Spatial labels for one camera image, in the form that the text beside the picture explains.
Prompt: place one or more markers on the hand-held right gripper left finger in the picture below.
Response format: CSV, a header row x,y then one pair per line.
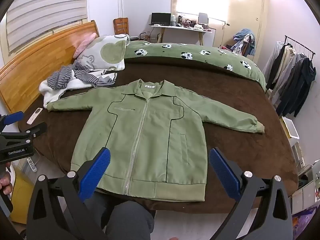
x,y
96,172

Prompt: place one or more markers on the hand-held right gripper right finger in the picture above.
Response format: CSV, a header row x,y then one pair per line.
x,y
225,172

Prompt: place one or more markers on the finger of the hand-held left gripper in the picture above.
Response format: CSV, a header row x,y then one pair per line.
x,y
13,118
35,129

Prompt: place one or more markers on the green zip jacket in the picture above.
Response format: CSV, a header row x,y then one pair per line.
x,y
150,142

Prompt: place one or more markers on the pile of clothes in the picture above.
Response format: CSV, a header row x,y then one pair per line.
x,y
243,41

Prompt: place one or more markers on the black clothes rack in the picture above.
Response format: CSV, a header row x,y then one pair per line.
x,y
300,42

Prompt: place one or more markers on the person's left hand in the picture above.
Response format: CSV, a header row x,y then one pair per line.
x,y
5,183

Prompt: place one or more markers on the white remote control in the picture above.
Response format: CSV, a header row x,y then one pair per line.
x,y
35,115

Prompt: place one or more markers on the white power strip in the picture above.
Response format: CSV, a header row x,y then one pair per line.
x,y
31,163

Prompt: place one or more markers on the brown fleece blanket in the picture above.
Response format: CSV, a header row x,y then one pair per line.
x,y
237,155

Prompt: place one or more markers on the white fleece blanket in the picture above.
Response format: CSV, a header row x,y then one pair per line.
x,y
50,92

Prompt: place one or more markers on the yellow bin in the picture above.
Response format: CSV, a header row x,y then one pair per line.
x,y
21,195

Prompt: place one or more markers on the person's dark pants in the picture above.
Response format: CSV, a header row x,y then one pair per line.
x,y
130,222

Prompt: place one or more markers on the wooden headboard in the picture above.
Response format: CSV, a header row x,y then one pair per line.
x,y
37,62

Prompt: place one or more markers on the grey striped cloth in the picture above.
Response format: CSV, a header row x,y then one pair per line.
x,y
82,75

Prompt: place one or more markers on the white storage box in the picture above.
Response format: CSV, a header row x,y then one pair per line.
x,y
291,127

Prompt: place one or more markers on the white storage cabinet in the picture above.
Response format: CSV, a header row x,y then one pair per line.
x,y
305,197

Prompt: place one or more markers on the purple printed bag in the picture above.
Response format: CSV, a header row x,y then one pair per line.
x,y
303,225

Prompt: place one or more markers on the pink pillow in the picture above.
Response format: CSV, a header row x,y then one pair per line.
x,y
83,46

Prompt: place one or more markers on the white pillow with green hearts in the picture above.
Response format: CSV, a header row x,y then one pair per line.
x,y
110,52

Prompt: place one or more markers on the white window blinds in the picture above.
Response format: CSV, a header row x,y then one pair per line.
x,y
45,10

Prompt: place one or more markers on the green panda print quilt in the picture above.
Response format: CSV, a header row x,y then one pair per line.
x,y
200,60

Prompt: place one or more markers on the navy hanging jacket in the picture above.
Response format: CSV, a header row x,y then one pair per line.
x,y
300,85

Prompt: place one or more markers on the black hanging coat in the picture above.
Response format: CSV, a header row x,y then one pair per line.
x,y
278,65

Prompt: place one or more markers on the white hanging garment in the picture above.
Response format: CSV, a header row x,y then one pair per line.
x,y
271,57

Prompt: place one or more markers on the wooden chair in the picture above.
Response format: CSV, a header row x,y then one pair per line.
x,y
121,26

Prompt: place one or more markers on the white desk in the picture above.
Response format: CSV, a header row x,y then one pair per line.
x,y
175,28

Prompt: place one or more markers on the row of small bottles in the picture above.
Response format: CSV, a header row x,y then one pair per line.
x,y
188,23

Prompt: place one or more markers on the beige door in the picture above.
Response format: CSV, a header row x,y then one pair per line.
x,y
247,12

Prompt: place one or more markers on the black laptop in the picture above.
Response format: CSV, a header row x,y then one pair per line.
x,y
160,18

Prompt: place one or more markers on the bright window with blind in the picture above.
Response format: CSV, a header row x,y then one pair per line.
x,y
200,0

